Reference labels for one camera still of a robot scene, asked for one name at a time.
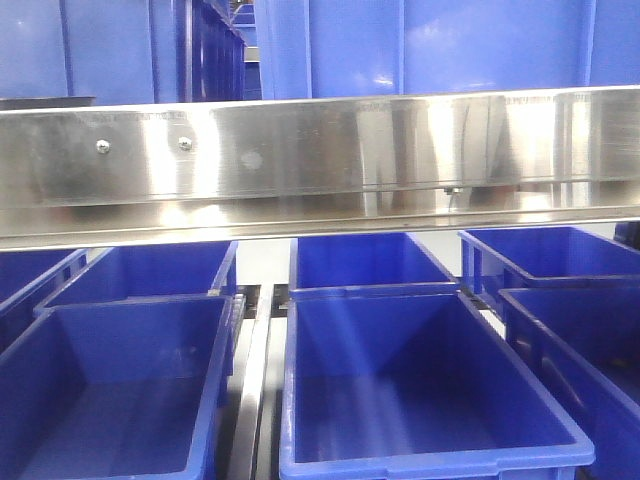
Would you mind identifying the blue bin lower centre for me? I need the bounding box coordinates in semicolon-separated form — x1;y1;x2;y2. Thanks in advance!
279;294;595;479

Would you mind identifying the blue bin back left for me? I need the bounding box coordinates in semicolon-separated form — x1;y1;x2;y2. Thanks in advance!
34;241;238;315

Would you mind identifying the blue bin lower far left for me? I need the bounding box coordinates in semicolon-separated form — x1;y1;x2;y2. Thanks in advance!
1;249;87;351

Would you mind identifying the blue bin upper left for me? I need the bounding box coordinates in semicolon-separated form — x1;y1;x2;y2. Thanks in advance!
1;1;193;105

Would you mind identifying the blue bin back centre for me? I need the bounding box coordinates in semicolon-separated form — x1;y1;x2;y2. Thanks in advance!
289;233;460;300

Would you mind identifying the blue bin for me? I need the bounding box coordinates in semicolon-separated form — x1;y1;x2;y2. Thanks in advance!
458;226;639;315
190;1;245;102
1;249;87;351
34;241;238;315
1;296;233;479
1;1;193;105
289;233;460;300
254;1;639;99
499;287;639;479
279;294;595;479

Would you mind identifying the stainless steel shelf rail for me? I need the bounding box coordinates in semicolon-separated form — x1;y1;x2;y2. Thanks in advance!
1;86;639;251

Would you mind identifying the blue bin back right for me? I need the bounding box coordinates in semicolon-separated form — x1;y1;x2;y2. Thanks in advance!
458;226;639;315

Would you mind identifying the blue bin upper right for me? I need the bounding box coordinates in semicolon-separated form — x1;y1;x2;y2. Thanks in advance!
190;1;245;102

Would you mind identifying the metal divider rail left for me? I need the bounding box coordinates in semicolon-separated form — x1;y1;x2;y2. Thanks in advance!
216;284;289;479

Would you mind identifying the blue bin upper centre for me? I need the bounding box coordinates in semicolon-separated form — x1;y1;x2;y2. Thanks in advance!
254;1;639;99

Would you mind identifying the blue bin lower right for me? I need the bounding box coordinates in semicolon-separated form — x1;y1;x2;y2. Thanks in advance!
499;287;639;479

